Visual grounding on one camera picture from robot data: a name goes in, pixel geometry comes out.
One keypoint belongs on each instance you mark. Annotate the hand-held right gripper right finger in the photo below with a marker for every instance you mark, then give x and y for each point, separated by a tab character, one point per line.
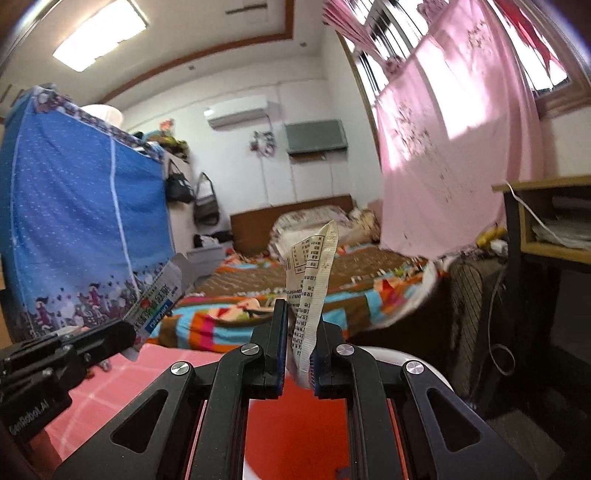
315	369

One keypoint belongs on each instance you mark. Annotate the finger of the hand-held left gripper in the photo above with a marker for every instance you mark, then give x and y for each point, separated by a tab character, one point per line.
106	339

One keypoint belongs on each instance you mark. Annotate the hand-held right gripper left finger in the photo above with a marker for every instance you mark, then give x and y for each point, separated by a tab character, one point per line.
277	350

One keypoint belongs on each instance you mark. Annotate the white and blue carton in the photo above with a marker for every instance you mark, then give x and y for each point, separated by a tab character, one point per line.
157	300

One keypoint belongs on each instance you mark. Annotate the orange bucket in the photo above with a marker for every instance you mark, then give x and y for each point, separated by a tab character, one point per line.
295	438

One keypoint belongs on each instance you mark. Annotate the white printed packet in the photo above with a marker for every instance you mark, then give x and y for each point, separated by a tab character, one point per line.
309	286

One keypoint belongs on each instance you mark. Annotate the pink checked cloth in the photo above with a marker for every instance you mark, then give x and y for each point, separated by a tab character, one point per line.
120	406

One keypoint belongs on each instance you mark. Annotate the colourful brown bed blanket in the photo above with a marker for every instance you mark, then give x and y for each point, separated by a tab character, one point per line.
369	286

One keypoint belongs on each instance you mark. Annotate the grey nightstand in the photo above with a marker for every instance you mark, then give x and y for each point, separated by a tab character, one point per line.
207	261

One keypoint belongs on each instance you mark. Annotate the wooden headboard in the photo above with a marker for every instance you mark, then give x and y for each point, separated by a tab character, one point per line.
249	228

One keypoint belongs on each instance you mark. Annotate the black cloth bundle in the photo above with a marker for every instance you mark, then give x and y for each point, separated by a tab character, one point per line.
224	236

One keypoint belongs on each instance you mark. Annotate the blue dotted bed curtain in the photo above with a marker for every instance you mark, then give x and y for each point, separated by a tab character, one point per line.
78	207

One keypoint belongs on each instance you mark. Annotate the folded floral bedding pile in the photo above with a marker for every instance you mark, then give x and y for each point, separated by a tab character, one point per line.
355	226

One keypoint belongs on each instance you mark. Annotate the grey tote bag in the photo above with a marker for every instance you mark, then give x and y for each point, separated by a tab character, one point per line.
206	207

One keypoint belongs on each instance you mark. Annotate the black hanging bag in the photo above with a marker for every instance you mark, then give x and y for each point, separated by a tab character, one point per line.
179	187

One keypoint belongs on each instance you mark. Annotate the black floor fan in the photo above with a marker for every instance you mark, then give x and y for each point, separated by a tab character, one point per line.
475	314

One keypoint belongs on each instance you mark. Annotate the colourful decorations pile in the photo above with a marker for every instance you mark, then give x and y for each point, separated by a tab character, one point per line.
166	138

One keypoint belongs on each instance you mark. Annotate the white round lamp shade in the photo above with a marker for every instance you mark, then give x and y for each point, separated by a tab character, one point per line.
104	114

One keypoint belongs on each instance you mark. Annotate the white air conditioner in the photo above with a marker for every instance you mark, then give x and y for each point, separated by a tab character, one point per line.
238	110

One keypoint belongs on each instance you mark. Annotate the pink floral hanging sheet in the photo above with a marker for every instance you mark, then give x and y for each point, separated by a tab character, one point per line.
443	161

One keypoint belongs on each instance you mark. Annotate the wooden desk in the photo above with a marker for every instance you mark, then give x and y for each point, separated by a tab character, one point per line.
545	258

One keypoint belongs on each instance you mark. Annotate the wooden desk shelf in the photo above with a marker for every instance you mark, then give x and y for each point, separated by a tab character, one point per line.
531	207

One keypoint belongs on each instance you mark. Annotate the stack of papers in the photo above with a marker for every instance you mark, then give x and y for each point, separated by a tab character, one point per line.
561	230

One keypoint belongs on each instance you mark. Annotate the ceiling light panel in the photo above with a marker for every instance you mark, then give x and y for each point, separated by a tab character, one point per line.
97	37

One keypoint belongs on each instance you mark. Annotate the barred window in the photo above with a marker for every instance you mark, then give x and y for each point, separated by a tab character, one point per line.
383	32

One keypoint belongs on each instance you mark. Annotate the pink curtain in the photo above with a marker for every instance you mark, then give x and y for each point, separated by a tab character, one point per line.
351	23

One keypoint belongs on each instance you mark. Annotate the red curtain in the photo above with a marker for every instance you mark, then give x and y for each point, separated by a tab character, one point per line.
545	37

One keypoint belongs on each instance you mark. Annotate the wall socket with chargers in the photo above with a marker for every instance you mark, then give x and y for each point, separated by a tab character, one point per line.
262	143

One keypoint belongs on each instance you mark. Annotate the grey-green covered wall television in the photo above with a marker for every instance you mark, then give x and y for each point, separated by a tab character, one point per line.
316	138

